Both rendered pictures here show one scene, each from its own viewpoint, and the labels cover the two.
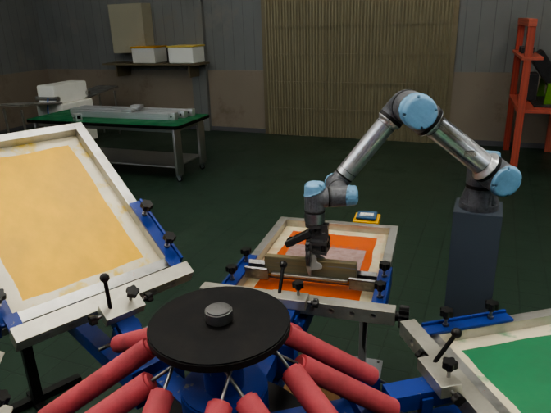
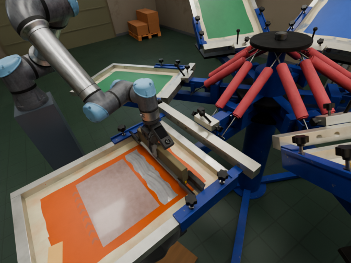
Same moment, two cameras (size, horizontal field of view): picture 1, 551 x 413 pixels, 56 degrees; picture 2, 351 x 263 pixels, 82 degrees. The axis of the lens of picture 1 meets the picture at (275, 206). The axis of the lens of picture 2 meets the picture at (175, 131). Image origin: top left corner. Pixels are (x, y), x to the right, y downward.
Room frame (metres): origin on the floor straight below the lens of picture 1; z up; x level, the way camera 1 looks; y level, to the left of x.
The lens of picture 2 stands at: (2.21, 0.35, 1.68)
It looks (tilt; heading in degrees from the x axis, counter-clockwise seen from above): 40 degrees down; 220
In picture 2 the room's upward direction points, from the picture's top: 7 degrees counter-clockwise
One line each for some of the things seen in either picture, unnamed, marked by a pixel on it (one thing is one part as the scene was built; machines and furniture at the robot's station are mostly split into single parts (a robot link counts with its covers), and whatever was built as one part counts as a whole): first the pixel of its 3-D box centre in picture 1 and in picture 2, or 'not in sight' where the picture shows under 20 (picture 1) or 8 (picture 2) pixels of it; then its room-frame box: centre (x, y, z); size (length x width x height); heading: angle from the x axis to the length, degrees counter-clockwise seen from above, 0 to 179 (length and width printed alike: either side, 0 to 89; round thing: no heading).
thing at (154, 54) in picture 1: (149, 54); not in sight; (9.76, 2.20, 1.40); 0.51 x 0.43 x 0.29; 67
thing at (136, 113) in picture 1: (120, 139); not in sight; (7.02, 2.12, 0.44); 2.41 x 0.90 x 0.87; 69
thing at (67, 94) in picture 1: (66, 115); not in sight; (8.68, 3.46, 0.53); 2.24 x 0.57 x 1.06; 157
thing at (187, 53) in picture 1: (186, 53); not in sight; (9.45, 1.48, 1.41); 0.53 x 0.43 x 0.30; 67
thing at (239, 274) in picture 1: (239, 276); (207, 198); (1.83, 0.15, 0.98); 0.30 x 0.05 x 0.07; 162
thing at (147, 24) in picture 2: not in sight; (142, 23); (-2.92, -4.68, 0.33); 1.13 x 0.83 x 0.66; 67
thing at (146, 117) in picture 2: (315, 217); (149, 112); (1.76, -0.14, 1.24); 0.08 x 0.08 x 0.05
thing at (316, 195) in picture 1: (315, 197); (145, 95); (1.76, -0.15, 1.32); 0.09 x 0.08 x 0.11; 93
